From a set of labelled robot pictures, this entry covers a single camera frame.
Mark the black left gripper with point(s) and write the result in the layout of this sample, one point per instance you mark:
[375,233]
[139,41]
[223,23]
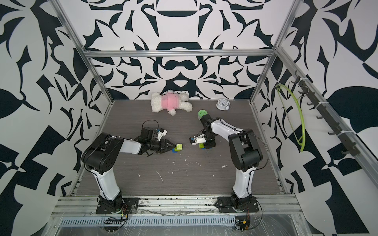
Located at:
[165,149]

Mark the white alarm clock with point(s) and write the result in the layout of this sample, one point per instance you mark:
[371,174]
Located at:
[223,104]

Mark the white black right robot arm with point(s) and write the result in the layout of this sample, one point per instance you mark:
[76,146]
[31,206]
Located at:
[244,149]

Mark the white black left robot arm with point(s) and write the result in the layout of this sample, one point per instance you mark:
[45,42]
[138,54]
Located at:
[100,157]

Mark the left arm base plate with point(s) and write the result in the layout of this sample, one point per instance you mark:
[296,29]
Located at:
[119,205]

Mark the black wall hook rack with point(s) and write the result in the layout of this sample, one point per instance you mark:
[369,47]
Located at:
[327,113]

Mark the green lidded round jar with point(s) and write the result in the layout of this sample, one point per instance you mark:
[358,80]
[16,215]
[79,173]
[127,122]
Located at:
[202,113]

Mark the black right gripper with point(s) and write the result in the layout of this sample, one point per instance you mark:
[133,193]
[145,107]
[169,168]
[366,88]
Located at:
[209,144]

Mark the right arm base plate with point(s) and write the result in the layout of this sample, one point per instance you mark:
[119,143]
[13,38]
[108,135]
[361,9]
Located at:
[231,204]

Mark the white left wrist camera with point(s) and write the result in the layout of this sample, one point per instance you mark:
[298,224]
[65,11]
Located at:
[161,133]

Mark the white plush teddy pink shirt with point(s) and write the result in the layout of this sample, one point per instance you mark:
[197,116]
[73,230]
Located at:
[170,102]

